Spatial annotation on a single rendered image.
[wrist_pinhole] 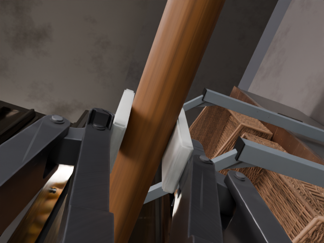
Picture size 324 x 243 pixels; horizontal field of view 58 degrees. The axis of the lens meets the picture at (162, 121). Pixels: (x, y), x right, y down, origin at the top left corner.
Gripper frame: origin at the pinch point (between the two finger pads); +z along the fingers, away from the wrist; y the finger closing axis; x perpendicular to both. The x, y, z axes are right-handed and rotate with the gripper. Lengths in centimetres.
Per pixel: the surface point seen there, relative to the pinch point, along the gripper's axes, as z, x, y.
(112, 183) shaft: -0.7, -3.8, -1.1
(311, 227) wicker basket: 36, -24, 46
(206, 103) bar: 89, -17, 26
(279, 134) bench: 93, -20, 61
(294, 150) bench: 79, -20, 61
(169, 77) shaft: -1.2, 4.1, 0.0
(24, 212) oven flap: 53, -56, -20
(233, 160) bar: 40.0, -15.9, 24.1
